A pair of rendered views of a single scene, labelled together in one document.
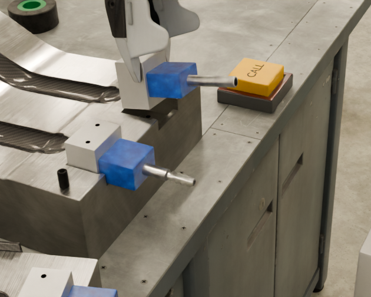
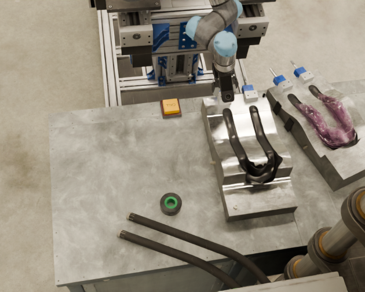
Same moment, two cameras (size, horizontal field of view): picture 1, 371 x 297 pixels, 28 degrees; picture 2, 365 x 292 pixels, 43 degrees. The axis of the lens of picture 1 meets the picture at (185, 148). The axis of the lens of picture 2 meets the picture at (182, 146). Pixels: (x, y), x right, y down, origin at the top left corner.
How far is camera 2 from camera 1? 2.07 m
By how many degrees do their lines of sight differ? 78
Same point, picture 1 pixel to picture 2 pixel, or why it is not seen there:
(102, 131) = (249, 92)
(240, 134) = (192, 103)
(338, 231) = (44, 211)
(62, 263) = (273, 93)
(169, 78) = not seen: hidden behind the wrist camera
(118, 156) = (250, 88)
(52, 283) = (284, 83)
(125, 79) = not seen: hidden behind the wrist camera
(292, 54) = (139, 112)
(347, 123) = not seen: outside the picture
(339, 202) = (21, 220)
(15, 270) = (281, 99)
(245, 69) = (172, 107)
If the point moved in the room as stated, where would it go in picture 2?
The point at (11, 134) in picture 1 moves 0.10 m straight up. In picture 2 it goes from (255, 123) to (259, 109)
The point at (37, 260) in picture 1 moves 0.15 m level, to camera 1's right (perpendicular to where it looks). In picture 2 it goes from (276, 97) to (252, 75)
